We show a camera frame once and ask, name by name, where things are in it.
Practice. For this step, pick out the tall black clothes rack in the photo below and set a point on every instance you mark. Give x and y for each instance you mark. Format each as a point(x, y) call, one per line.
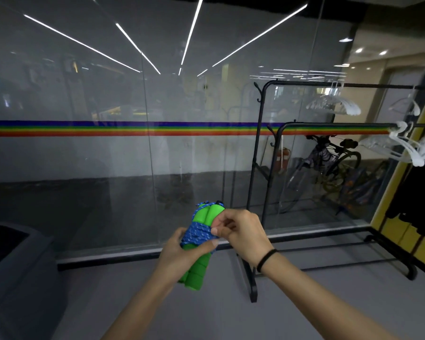
point(257, 120)

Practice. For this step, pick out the person's right hand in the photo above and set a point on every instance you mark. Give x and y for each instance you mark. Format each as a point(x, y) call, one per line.
point(248, 237)

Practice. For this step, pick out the bunch of clear plastic hangers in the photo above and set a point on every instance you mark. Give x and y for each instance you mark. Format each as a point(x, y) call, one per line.
point(410, 148)
point(340, 102)

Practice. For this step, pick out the person's left hand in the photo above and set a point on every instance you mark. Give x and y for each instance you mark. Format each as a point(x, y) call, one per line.
point(175, 260)

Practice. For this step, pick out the person's right forearm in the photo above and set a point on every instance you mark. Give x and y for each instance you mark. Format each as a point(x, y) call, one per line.
point(318, 300)

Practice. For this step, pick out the dark bicycle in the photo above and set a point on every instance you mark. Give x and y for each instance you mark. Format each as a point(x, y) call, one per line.
point(322, 159)

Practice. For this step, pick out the black hanging garment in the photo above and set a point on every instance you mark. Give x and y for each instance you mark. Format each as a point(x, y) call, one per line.
point(418, 198)

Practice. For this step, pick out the person's left thumb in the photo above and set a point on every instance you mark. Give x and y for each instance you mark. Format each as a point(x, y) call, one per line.
point(202, 246)

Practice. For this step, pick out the person's left forearm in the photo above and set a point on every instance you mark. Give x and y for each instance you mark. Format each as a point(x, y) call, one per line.
point(141, 308)

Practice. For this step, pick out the grey bin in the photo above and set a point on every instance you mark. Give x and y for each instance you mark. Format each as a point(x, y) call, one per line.
point(17, 265)

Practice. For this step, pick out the single clear plastic hanger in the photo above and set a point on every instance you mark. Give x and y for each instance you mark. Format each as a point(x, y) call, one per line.
point(409, 104)

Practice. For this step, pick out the person's right thumb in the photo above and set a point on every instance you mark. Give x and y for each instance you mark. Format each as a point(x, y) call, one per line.
point(220, 230)

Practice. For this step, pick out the short black clothes rack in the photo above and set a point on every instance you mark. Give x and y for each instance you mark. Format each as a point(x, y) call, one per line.
point(273, 159)

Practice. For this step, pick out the black partition base rail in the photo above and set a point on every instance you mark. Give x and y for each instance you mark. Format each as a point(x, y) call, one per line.
point(127, 256)

